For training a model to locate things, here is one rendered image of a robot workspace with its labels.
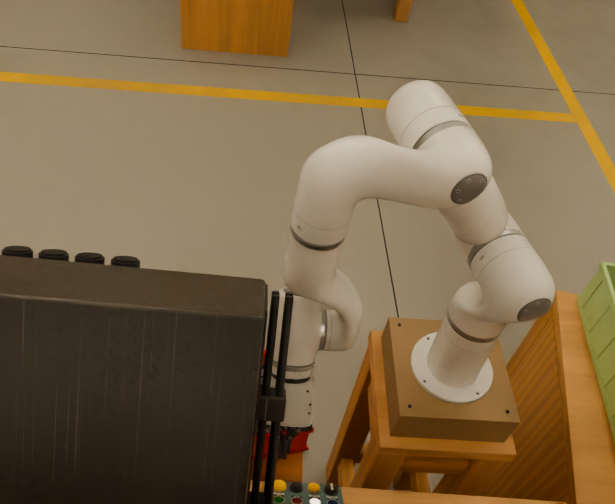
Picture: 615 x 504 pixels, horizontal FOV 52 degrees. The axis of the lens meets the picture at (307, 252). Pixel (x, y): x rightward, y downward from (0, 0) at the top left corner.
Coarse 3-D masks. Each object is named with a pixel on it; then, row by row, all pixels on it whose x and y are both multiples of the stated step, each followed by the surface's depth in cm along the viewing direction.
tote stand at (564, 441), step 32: (544, 320) 193; (576, 320) 182; (544, 352) 187; (576, 352) 174; (512, 384) 209; (544, 384) 181; (576, 384) 167; (544, 416) 176; (576, 416) 161; (544, 448) 171; (576, 448) 155; (608, 448) 156; (512, 480) 189; (544, 480) 166; (576, 480) 149; (608, 480) 150
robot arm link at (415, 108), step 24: (408, 96) 92; (432, 96) 91; (408, 120) 90; (432, 120) 87; (456, 120) 87; (408, 144) 90; (456, 216) 101; (480, 216) 101; (504, 216) 105; (456, 240) 121; (480, 240) 106
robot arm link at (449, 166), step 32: (448, 128) 86; (320, 160) 88; (352, 160) 87; (384, 160) 86; (416, 160) 84; (448, 160) 83; (480, 160) 83; (320, 192) 89; (352, 192) 89; (384, 192) 89; (416, 192) 87; (448, 192) 84; (480, 192) 86; (320, 224) 93
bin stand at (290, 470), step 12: (288, 456) 144; (300, 456) 144; (252, 468) 141; (264, 468) 141; (276, 468) 142; (288, 468) 142; (300, 468) 142; (252, 480) 140; (264, 480) 140; (288, 480) 140; (300, 480) 140
